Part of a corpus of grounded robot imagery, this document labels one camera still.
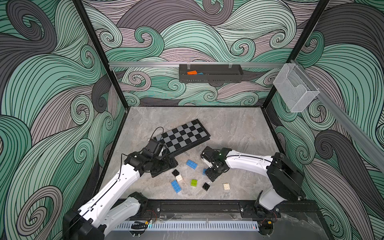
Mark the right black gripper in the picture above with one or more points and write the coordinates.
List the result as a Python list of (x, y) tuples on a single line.
[(212, 174)]

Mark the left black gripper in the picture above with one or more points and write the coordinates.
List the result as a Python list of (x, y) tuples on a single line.
[(166, 166)]

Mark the black square brick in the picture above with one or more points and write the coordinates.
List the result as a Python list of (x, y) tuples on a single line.
[(176, 173), (206, 186)]

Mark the light blue long brick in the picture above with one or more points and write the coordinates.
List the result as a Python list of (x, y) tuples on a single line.
[(175, 185), (191, 164)]

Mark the white square brick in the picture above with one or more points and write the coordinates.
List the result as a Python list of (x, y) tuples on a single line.
[(179, 178)]

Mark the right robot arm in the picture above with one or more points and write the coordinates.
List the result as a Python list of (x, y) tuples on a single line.
[(286, 179)]

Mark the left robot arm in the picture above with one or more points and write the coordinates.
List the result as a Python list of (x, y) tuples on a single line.
[(99, 216)]

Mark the cream square brick lower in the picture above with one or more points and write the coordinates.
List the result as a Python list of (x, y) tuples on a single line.
[(226, 186)]

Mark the lime green square brick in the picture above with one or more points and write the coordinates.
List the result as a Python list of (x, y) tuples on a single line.
[(194, 183)]

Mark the black grey chessboard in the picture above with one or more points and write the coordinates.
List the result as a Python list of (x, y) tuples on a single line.
[(184, 137)]

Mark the orange block in tray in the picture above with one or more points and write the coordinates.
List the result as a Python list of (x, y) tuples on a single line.
[(192, 72)]

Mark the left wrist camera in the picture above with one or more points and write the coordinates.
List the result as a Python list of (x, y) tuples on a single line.
[(154, 147)]

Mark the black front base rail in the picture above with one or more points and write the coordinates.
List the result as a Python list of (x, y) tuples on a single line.
[(245, 208)]

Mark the white slotted cable duct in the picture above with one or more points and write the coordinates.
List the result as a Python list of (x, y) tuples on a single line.
[(246, 226)]

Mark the black wall tray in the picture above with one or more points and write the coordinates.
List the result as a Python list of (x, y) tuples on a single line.
[(212, 74)]

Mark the aluminium rail back wall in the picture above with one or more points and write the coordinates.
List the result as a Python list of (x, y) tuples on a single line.
[(153, 64)]

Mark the aluminium rail wall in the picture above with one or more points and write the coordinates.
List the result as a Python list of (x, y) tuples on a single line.
[(367, 145), (153, 64)]

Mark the clear plastic wall bin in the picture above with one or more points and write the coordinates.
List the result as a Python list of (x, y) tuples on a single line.
[(295, 87)]

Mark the aluminium rail right wall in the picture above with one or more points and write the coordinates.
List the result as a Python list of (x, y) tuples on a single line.
[(367, 145)]

